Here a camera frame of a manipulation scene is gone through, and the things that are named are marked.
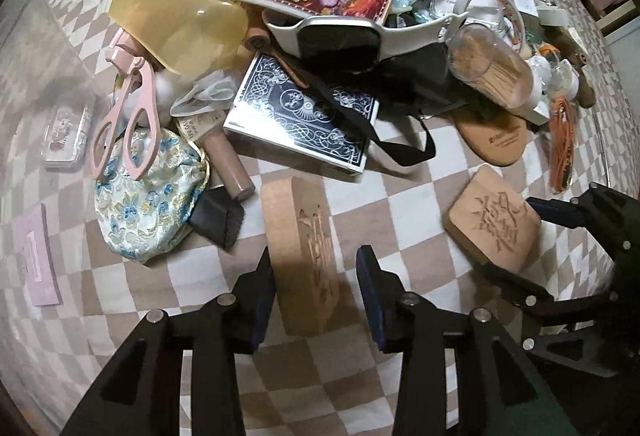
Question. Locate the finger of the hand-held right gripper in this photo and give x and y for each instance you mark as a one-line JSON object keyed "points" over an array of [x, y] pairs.
{"points": [[550, 210], [520, 288]]}

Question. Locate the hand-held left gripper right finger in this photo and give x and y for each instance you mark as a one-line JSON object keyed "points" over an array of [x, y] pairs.
{"points": [[372, 306]]}

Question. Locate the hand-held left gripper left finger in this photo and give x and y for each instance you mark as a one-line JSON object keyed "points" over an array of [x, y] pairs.
{"points": [[264, 301]]}

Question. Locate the carved wooden block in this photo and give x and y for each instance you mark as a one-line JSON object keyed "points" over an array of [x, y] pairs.
{"points": [[300, 241], [495, 221]]}

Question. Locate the purple card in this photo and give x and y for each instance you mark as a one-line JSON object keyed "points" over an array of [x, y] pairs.
{"points": [[37, 256]]}

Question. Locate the clear fake nail box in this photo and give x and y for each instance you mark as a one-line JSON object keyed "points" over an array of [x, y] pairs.
{"points": [[67, 131]]}

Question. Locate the brown leather insole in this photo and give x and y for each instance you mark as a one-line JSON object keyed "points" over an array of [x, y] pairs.
{"points": [[492, 136]]}

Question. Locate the beige makeup tube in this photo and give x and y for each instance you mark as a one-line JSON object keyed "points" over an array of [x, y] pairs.
{"points": [[225, 156]]}

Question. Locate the floral fabric pouch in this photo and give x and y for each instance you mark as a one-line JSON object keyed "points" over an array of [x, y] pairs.
{"points": [[145, 206]]}

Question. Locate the clear toothpick holder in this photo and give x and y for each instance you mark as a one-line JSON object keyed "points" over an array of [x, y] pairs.
{"points": [[490, 69]]}

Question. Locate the black ornate card box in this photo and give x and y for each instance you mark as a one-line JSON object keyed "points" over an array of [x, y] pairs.
{"points": [[280, 121]]}

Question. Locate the clear plastic clip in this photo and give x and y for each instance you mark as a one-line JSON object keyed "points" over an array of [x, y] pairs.
{"points": [[205, 94]]}

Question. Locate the pink scissors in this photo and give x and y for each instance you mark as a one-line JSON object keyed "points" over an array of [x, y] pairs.
{"points": [[137, 116]]}

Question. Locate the amber translucent case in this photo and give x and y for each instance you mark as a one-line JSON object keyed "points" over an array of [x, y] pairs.
{"points": [[175, 24]]}

